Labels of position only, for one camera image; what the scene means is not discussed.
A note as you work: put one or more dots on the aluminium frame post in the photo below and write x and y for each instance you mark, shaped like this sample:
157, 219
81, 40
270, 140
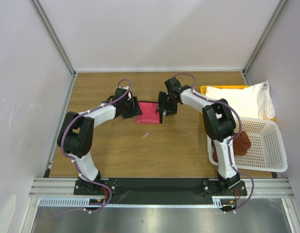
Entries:
270, 24
52, 34

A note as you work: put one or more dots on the yellow plastic tray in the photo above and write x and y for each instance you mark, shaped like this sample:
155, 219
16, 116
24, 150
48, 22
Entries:
203, 92

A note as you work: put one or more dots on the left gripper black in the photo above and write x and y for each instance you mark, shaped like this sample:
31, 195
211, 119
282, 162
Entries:
135, 109

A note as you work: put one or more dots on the brown cloth in basket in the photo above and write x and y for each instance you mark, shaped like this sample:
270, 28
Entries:
241, 145

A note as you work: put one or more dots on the white towel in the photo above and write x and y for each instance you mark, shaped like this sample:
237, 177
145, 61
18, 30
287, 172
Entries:
242, 102

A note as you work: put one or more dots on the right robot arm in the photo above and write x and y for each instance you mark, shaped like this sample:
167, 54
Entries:
219, 124

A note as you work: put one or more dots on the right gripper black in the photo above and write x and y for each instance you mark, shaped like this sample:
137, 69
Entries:
166, 103

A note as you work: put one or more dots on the aluminium frame post left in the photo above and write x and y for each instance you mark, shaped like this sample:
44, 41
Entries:
52, 34

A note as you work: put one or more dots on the aluminium front rail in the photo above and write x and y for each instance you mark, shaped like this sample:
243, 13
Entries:
262, 187

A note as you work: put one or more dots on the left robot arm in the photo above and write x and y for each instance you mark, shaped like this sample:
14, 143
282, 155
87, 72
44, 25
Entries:
75, 138

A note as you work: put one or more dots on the white towel label tag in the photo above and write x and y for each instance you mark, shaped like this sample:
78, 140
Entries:
265, 86

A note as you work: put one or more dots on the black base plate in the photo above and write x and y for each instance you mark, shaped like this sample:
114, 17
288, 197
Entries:
169, 191

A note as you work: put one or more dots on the pink cloth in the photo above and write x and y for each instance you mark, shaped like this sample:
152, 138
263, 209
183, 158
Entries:
150, 113

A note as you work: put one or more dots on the aluminium frame post right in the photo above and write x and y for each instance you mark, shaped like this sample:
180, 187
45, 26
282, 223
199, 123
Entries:
270, 24

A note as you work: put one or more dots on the white perforated plastic basket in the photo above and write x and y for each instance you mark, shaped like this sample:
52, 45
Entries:
267, 152

